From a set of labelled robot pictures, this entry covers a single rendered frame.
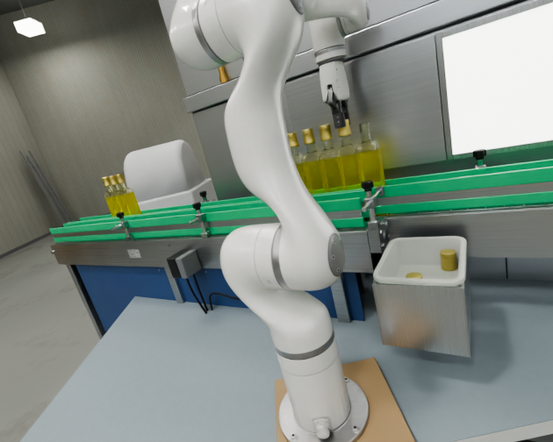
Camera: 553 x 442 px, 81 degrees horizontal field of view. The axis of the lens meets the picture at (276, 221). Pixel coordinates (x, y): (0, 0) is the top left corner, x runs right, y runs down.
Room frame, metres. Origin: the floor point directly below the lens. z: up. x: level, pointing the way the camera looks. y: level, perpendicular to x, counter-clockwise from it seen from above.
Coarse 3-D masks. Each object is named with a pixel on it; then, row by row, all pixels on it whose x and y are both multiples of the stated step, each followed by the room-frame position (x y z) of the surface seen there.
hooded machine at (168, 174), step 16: (176, 144) 3.06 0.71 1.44; (128, 160) 3.06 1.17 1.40; (144, 160) 3.02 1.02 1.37; (160, 160) 2.98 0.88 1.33; (176, 160) 2.96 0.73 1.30; (192, 160) 3.25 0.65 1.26; (128, 176) 3.00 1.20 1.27; (144, 176) 2.98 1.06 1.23; (160, 176) 2.95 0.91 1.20; (176, 176) 2.93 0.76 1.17; (192, 176) 3.11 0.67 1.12; (144, 192) 2.96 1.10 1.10; (160, 192) 2.94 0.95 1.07; (176, 192) 2.91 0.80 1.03; (192, 192) 2.87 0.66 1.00; (208, 192) 3.30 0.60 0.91; (144, 208) 2.91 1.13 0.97
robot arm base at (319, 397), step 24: (288, 360) 0.50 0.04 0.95; (312, 360) 0.49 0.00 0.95; (336, 360) 0.51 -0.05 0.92; (288, 384) 0.51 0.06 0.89; (312, 384) 0.49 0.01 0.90; (336, 384) 0.50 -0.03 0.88; (288, 408) 0.57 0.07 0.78; (312, 408) 0.49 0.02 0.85; (336, 408) 0.49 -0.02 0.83; (360, 408) 0.52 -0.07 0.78; (288, 432) 0.51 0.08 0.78; (312, 432) 0.49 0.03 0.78; (336, 432) 0.48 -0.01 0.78; (360, 432) 0.47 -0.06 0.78
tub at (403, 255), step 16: (400, 240) 0.77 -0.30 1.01; (416, 240) 0.75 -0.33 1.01; (432, 240) 0.73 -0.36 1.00; (448, 240) 0.71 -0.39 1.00; (464, 240) 0.68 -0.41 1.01; (384, 256) 0.70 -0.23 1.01; (400, 256) 0.77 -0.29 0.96; (416, 256) 0.75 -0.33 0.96; (432, 256) 0.73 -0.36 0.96; (464, 256) 0.61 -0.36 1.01; (384, 272) 0.66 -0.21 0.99; (400, 272) 0.73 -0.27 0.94; (432, 272) 0.70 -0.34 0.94; (448, 272) 0.68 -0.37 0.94; (464, 272) 0.55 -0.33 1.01
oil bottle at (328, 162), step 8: (320, 152) 0.99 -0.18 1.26; (328, 152) 0.96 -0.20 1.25; (336, 152) 0.96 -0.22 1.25; (320, 160) 0.97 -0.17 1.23; (328, 160) 0.96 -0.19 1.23; (336, 160) 0.95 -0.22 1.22; (320, 168) 0.98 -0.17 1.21; (328, 168) 0.96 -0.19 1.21; (336, 168) 0.95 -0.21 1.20; (328, 176) 0.97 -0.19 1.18; (336, 176) 0.95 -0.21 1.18; (328, 184) 0.97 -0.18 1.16; (336, 184) 0.95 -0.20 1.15
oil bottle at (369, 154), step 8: (360, 144) 0.92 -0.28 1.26; (368, 144) 0.90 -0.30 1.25; (376, 144) 0.90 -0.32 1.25; (360, 152) 0.91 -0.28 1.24; (368, 152) 0.90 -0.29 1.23; (376, 152) 0.89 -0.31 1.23; (360, 160) 0.91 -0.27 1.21; (368, 160) 0.90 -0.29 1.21; (376, 160) 0.89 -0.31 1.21; (360, 168) 0.91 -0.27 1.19; (368, 168) 0.90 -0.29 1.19; (376, 168) 0.89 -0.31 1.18; (368, 176) 0.90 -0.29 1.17; (376, 176) 0.89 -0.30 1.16; (376, 184) 0.89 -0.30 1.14; (384, 184) 0.92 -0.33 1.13
